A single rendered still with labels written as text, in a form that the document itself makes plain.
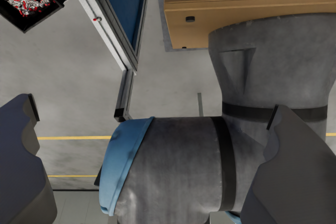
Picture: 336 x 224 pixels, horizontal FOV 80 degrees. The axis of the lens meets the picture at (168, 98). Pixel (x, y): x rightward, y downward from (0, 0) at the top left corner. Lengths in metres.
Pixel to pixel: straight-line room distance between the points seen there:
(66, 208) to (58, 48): 5.47
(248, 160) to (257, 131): 0.03
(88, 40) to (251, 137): 1.70
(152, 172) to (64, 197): 6.81
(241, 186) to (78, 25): 1.67
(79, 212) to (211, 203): 6.51
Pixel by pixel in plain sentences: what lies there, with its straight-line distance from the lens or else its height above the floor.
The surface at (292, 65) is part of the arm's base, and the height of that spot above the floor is 1.23.
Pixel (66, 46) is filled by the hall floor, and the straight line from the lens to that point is 1.96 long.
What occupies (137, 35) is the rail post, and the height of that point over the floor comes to 0.68.
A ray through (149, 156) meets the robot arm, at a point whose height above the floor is 1.29.
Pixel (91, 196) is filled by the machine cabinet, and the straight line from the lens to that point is 6.69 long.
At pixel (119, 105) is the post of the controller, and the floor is 1.01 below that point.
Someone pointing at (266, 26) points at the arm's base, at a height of 1.20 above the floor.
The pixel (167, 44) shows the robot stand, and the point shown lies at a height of 1.00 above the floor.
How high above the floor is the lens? 1.37
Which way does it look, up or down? 37 degrees down
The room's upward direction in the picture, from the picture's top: 179 degrees counter-clockwise
